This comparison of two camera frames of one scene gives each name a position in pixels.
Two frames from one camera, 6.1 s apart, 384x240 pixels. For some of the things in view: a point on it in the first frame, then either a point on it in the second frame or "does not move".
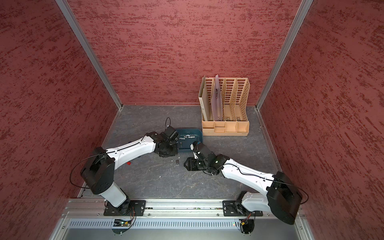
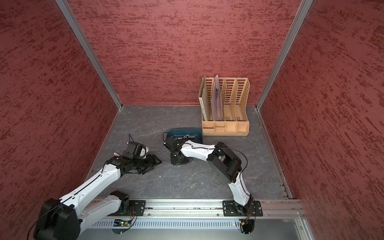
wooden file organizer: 234,93 does not move
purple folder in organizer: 216,101 does not move
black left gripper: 173,153 -> 151,162
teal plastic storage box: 187,137 does not move
